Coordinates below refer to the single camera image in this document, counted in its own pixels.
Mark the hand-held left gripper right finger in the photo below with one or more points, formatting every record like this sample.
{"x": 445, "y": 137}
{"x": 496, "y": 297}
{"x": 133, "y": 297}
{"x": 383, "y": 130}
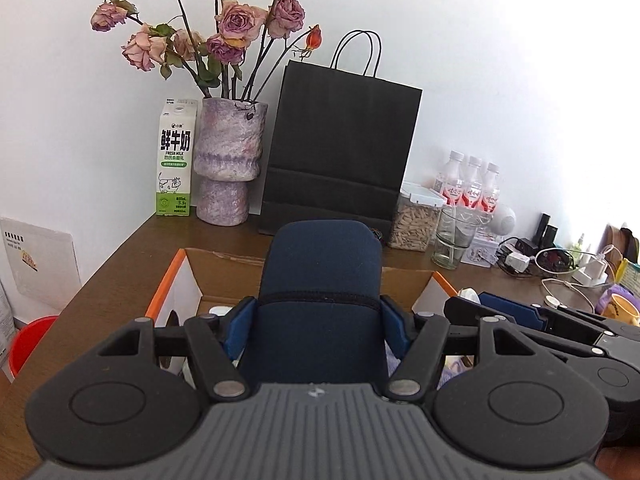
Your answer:
{"x": 397, "y": 322}

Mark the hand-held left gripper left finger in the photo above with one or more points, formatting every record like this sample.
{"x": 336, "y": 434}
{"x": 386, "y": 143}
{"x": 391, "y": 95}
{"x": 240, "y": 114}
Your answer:
{"x": 240, "y": 325}

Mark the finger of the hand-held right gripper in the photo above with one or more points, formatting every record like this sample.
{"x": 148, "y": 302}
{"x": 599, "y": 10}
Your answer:
{"x": 520, "y": 309}
{"x": 465, "y": 312}

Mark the white oval cap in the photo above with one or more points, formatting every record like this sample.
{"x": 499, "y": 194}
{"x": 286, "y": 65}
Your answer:
{"x": 469, "y": 296}

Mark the red cardboard box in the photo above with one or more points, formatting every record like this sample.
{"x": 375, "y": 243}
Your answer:
{"x": 215, "y": 270}

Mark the navy zip pouch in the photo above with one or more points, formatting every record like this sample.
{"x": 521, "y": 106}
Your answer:
{"x": 320, "y": 280}

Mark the clear container of seeds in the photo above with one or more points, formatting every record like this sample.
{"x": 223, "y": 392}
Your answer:
{"x": 415, "y": 225}

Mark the white charging puck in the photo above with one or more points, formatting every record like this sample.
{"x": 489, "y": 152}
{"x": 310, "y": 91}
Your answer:
{"x": 552, "y": 301}

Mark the white plug adapter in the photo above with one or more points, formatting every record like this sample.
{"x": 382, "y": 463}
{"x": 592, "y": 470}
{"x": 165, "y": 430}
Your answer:
{"x": 515, "y": 262}

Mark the white printed tin box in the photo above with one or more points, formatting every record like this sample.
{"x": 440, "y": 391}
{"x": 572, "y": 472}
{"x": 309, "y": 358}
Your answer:
{"x": 482, "y": 252}

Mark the black power adapter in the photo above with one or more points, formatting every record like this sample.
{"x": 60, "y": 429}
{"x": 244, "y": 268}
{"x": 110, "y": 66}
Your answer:
{"x": 526, "y": 246}

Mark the clear drinking glass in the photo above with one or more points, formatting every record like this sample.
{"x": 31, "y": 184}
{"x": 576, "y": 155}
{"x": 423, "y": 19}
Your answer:
{"x": 452, "y": 240}

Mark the yellow mug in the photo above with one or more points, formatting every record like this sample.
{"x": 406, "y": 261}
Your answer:
{"x": 622, "y": 307}

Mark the black upright boxes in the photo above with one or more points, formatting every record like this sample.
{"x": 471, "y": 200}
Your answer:
{"x": 545, "y": 230}

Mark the white round speaker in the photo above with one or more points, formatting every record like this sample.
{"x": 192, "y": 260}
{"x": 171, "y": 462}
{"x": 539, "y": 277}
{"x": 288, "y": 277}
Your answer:
{"x": 506, "y": 220}

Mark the water bottle red label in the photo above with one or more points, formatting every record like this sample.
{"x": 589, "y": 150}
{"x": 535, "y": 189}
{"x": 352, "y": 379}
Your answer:
{"x": 474, "y": 187}
{"x": 491, "y": 192}
{"x": 452, "y": 180}

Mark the brown bag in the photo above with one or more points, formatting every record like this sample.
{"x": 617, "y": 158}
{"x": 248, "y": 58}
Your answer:
{"x": 622, "y": 242}

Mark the purple textured vase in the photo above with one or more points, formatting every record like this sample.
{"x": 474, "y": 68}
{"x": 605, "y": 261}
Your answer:
{"x": 227, "y": 160}

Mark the green white milk carton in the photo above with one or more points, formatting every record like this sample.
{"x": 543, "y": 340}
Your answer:
{"x": 175, "y": 160}

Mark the black paper bag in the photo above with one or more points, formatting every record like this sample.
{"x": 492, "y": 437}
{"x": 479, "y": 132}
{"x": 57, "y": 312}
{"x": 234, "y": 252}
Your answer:
{"x": 340, "y": 150}

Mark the red bucket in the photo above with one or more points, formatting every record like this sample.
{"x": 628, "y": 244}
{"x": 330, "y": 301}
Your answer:
{"x": 32, "y": 345}

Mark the dried pink rose bouquet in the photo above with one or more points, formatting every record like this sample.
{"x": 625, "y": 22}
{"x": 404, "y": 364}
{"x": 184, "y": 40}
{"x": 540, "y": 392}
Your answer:
{"x": 235, "y": 20}

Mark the white wall charger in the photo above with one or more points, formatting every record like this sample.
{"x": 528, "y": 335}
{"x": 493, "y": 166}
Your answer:
{"x": 590, "y": 272}

